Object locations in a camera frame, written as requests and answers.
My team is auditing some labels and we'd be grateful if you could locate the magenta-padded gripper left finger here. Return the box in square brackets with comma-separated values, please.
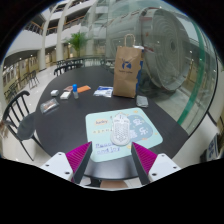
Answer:
[40, 141, 94, 185]

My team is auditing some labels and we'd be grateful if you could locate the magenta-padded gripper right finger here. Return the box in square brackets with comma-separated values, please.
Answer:
[130, 141, 183, 186]

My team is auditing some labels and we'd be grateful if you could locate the white perforated computer mouse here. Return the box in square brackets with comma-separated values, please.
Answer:
[110, 111, 132, 147]

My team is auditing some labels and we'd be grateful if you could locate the light blue cartoon mouse pad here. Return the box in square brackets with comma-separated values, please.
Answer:
[85, 107, 164, 163]

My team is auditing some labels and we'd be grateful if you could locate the black spindle-back chair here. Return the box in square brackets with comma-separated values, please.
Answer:
[2, 89, 44, 162]

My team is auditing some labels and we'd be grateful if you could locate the cookie in clear bag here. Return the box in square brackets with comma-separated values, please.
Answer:
[39, 97, 61, 115]

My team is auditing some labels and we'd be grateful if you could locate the grey flat pouch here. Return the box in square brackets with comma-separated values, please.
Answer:
[135, 95, 150, 109]

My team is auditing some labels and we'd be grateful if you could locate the cream rectangular box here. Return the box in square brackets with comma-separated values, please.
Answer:
[59, 91, 72, 101]

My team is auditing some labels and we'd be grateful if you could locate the small blue-capped clear bottle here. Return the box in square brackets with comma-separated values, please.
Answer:
[72, 83, 80, 100]

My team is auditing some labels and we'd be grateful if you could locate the orange flat packet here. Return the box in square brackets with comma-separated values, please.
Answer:
[76, 85, 92, 94]

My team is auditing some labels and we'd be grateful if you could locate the white and blue packet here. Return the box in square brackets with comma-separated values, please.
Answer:
[92, 85, 114, 98]

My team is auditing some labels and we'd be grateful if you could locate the group of dark cafe chairs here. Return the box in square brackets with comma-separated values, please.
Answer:
[3, 69, 40, 101]

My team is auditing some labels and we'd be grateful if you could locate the brown paper bag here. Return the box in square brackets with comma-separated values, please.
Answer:
[112, 33, 144, 100]

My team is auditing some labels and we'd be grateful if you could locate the group of black chairs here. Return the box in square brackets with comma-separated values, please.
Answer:
[53, 58, 86, 77]

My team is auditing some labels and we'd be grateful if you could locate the green potted palm plant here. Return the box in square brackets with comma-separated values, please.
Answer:
[64, 32, 89, 58]

